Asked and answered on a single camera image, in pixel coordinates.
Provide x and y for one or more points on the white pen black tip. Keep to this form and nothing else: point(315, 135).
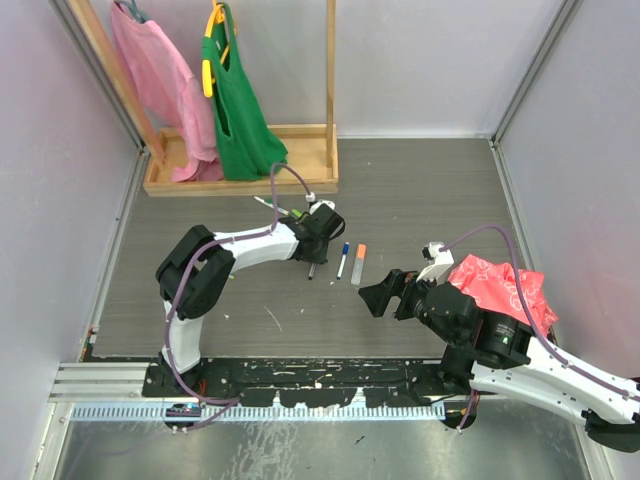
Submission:
point(341, 266)

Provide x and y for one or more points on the wooden clothes rack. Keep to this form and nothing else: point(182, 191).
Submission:
point(312, 162)

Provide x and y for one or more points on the green tank top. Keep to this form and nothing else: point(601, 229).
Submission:
point(248, 150)

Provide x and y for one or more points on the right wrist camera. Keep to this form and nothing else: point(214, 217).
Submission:
point(438, 261)

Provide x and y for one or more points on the red patterned cloth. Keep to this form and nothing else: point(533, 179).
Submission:
point(493, 287)

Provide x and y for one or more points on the pink shirt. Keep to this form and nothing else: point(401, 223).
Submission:
point(167, 87)

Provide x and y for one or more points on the blue grey hanger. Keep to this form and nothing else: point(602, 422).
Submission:
point(135, 12)

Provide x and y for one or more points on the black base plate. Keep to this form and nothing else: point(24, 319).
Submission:
point(315, 382)

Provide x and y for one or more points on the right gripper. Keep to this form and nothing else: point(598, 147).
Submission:
point(397, 283)

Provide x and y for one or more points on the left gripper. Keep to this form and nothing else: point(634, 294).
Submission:
point(318, 257)

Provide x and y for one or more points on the black white marker pen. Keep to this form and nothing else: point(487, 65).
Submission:
point(312, 271)

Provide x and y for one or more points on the green white pen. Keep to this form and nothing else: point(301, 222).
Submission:
point(281, 210)

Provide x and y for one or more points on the translucent highlighter body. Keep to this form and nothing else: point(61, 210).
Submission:
point(357, 271)

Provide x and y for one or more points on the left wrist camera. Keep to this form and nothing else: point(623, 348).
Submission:
point(315, 203)

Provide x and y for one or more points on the yellow hanger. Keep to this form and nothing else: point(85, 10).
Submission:
point(215, 46)

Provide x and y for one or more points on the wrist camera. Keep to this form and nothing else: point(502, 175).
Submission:
point(438, 261)
point(315, 203)

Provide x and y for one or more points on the grey slotted cable duct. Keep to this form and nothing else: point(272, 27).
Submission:
point(187, 413)

